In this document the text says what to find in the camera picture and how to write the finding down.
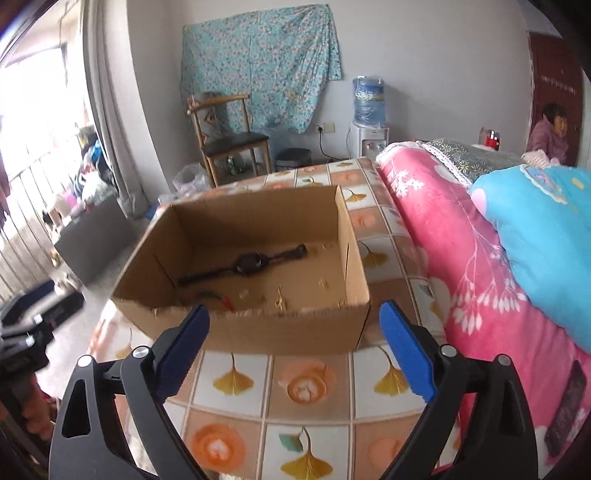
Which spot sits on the teal floral wall cloth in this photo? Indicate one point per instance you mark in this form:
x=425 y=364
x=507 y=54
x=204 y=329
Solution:
x=258 y=69

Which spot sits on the white wall socket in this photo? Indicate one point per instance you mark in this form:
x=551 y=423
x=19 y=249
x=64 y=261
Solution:
x=328 y=128

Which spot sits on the grey curtain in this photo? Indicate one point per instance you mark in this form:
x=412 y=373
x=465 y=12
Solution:
x=115 y=138

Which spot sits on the brown cardboard box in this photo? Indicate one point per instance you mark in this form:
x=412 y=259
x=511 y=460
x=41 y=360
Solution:
x=277 y=332

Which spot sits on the clear plastic bag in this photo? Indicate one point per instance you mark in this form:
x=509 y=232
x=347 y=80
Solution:
x=189 y=177

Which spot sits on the white water dispenser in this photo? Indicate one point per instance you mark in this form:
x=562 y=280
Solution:
x=364 y=143

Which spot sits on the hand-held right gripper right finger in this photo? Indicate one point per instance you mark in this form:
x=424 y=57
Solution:
x=408 y=350

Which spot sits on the brown door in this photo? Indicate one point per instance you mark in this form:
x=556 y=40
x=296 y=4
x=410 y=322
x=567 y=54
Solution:
x=554 y=69

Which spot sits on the dark smartphone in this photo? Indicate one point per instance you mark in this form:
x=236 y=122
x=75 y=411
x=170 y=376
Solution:
x=565 y=406

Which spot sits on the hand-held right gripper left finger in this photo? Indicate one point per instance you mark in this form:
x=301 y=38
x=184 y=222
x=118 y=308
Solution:
x=180 y=350

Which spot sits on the red jar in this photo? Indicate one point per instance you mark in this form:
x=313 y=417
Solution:
x=491 y=138

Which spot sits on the green bottle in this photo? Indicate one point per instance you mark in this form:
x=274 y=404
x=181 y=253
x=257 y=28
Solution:
x=234 y=165

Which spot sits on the grey bench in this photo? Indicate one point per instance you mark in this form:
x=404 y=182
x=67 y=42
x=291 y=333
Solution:
x=92 y=240

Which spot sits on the pink floral blanket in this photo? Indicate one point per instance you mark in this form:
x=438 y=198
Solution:
x=461 y=258

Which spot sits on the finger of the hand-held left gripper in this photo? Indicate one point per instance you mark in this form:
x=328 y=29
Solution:
x=60 y=311
x=27 y=302

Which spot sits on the grey floral lace-edged cloth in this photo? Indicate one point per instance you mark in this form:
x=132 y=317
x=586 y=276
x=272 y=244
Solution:
x=471 y=159

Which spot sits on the wooden chair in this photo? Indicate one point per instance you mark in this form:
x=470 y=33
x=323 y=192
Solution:
x=235 y=141

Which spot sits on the light blue quilt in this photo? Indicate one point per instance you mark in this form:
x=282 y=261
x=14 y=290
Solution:
x=545 y=240

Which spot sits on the pile of clothes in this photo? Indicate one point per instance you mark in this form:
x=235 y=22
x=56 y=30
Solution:
x=92 y=175

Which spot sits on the gold dangle earring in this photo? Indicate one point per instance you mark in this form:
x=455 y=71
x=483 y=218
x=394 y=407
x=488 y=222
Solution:
x=279 y=301

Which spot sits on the metal window railing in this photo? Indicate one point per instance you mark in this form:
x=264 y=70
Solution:
x=27 y=230

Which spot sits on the leaf and coffee print tablecloth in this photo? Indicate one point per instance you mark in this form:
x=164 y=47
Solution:
x=323 y=415

